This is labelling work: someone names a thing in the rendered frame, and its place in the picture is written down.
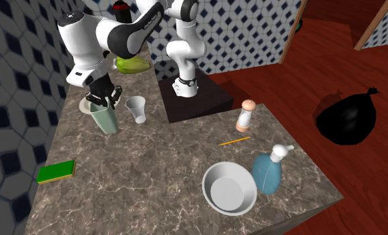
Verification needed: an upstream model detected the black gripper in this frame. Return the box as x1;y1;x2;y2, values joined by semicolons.
85;72;123;110

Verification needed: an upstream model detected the blue soap dispenser bottle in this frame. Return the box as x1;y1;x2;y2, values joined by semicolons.
251;144;295;196

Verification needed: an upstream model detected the peach and white mill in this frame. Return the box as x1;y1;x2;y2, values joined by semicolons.
235;99;257;134

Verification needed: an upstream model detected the yellow-green leafy vegetable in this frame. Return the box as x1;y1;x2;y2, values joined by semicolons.
115;55;152;75

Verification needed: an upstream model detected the clear white cup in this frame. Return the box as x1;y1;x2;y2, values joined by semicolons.
124;95;148;125

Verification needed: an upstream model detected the white bowl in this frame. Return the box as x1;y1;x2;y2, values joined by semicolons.
201;161;258;217

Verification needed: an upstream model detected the black rubbish bag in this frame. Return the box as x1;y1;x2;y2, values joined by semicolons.
315;87;381;146

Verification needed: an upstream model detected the wooden door frame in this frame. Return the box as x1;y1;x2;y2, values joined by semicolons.
278;0;388;65

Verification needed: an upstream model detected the dark bottle with red cap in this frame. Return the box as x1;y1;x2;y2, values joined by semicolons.
112;0;133;24

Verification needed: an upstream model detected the green and yellow sponge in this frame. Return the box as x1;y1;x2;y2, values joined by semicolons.
35;159;77;186

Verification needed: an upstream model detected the pale green cup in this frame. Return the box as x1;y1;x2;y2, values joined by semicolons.
89;102;120;136

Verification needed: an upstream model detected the yellow pencil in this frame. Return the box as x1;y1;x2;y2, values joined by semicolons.
218;136;252;147

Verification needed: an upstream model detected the dark robot stand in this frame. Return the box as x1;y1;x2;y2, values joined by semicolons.
157;67;234;124

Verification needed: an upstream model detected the small white plate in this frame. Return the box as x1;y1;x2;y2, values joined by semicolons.
78;97;94;115

